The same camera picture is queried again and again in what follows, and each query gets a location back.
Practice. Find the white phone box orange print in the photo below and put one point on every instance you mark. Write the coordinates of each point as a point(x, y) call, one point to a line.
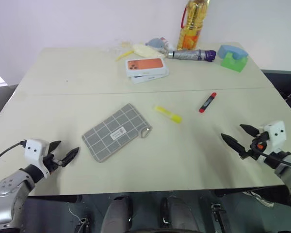
point(145, 66)

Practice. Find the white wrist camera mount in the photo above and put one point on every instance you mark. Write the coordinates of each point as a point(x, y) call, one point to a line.
point(276, 133)
point(34, 150)

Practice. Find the green foam block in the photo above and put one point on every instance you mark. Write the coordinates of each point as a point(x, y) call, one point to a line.
point(232, 63)

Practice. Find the grey checked pouch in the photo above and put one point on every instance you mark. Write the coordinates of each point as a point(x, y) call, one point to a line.
point(114, 133)

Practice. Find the cream plastic bag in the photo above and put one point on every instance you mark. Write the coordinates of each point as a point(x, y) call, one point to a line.
point(145, 50)

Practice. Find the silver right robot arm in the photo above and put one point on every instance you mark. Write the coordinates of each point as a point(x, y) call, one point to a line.
point(289, 170)

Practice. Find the grey plush toy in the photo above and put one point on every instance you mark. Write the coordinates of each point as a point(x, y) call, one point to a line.
point(157, 44)

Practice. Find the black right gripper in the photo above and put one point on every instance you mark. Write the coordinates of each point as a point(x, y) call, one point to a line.
point(257, 148)

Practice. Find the red and black marker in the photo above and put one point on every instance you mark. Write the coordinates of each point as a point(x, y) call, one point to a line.
point(207, 102)

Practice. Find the dark rounded grey shape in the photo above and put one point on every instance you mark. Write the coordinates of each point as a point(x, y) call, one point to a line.
point(117, 213)
point(179, 213)

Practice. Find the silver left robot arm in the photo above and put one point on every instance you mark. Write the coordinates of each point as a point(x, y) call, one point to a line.
point(7, 191)

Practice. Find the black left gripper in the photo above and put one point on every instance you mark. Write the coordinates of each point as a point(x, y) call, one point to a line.
point(51, 163)

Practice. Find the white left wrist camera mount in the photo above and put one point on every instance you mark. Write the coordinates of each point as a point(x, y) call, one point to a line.
point(34, 150)

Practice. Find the yellow highlighter pen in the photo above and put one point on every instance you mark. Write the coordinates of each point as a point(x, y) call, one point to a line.
point(169, 115)

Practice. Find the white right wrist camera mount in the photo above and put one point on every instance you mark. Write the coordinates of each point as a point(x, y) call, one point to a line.
point(276, 133)

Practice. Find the yellow cooking oil bottle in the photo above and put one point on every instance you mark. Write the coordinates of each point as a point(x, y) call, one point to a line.
point(191, 29)

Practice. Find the folded grey purple umbrella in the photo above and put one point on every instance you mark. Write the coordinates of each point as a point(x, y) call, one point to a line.
point(191, 54)

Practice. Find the plain white phone box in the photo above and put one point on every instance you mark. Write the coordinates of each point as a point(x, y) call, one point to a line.
point(150, 78)

